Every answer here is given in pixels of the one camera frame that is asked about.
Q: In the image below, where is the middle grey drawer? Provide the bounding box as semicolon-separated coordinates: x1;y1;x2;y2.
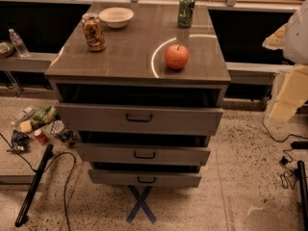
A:
76;142;210;166

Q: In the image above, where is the white honeycomb packet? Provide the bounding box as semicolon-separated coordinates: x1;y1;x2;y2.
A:
48;120;64;135

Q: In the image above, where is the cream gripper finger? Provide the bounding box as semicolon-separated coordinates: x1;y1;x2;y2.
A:
269;64;308;122
262;25;286;50

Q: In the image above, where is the small red can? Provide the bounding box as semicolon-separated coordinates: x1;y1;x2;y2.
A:
34;129;48;144

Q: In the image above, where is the green chip bag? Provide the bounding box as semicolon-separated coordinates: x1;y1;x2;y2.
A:
33;106;58;124

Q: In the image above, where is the clear plastic water bottle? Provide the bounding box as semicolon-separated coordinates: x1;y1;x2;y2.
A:
9;29;30;57

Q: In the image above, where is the black cable on floor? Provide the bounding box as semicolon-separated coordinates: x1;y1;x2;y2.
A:
0;132;78;231

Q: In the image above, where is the white bowl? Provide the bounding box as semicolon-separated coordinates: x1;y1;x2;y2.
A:
99;7;134;29

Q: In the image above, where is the red apple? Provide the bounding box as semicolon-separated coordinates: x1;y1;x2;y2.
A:
165;44;189;70

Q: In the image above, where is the top grey drawer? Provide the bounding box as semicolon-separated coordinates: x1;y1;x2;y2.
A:
55;103;223;136

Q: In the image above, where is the plastic bottle on floor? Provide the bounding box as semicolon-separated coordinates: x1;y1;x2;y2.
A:
11;106;36;126

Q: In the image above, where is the black stand right side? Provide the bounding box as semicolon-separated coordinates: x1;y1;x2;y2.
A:
297;161;308;231

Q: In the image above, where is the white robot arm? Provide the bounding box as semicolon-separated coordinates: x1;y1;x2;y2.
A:
262;9;308;122

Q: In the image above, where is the bottom grey drawer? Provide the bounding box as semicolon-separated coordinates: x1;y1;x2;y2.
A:
89;169;201;188

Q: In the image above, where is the black bar on floor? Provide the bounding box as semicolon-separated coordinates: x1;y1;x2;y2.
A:
14;144;53;227

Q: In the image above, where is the orange patterned can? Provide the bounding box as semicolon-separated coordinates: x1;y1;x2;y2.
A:
82;13;105;52

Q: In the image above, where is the grey drawer cabinet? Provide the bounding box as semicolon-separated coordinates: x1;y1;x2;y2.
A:
45;4;230;174

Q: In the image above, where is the dark blue chip bag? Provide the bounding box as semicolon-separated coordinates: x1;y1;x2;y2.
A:
8;130;30;153

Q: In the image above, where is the black cable right side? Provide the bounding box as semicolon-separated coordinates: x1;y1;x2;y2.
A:
261;116;308;190

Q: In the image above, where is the grey drawer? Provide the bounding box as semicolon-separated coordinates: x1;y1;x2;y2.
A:
89;169;201;188
55;103;223;136
76;142;210;166

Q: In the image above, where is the bowl on left shelf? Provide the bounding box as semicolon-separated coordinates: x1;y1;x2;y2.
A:
0;41;14;59

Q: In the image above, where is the dark snack bag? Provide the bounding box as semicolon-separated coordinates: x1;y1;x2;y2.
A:
60;130;77;148

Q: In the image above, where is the green soda can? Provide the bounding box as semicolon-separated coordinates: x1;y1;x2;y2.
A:
177;0;195;28

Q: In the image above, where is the yellow sponge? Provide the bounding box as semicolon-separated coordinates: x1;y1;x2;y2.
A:
20;120;33;133

